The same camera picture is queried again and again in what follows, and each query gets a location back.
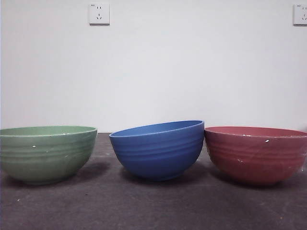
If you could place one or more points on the white wall socket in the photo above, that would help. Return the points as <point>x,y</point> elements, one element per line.
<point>99,14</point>
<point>301,14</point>

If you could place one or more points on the red ribbed bowl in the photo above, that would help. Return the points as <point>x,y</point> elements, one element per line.
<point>254,158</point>

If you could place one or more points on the blue ribbed bowl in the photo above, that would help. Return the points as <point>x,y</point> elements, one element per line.
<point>156,155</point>

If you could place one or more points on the green ribbed bowl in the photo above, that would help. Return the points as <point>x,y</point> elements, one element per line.
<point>45,158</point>

